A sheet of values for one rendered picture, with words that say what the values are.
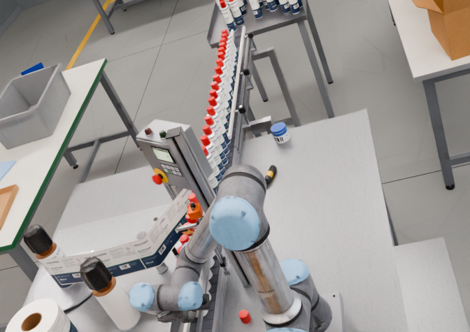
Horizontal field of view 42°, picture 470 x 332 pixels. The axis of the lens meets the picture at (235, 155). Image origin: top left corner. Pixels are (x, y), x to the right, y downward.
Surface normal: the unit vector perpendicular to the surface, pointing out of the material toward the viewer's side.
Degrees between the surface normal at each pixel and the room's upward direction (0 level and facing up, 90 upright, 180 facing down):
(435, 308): 0
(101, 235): 0
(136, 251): 90
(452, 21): 90
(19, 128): 95
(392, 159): 0
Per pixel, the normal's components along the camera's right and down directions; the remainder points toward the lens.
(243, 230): -0.23, 0.51
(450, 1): 0.06, 0.70
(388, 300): -0.35, -0.76
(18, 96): 0.90, -0.34
